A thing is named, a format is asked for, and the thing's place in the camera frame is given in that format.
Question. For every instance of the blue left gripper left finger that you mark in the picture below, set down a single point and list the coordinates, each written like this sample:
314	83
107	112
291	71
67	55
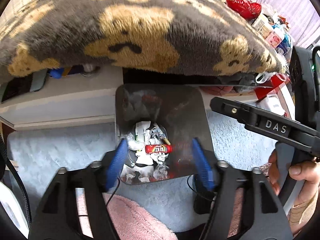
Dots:
116	165

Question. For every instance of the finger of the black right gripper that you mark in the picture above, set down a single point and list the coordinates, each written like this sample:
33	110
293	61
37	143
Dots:
269	124

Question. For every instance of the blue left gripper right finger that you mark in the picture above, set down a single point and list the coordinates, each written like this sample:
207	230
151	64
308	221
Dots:
204	169

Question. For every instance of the right hand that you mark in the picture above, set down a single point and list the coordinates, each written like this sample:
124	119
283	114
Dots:
304	197

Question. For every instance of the black metal trash bin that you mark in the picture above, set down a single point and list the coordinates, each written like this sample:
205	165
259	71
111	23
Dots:
155	115

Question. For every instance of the pink fluffy rug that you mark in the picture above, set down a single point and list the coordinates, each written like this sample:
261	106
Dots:
134	222

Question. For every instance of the purple curtain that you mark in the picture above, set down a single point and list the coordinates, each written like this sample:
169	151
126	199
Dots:
302	17

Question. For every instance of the red snack wrapper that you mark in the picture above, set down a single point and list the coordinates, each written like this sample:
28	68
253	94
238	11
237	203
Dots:
163	148

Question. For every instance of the grey bear pattern blanket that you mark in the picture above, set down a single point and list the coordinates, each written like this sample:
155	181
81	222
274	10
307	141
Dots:
190	37

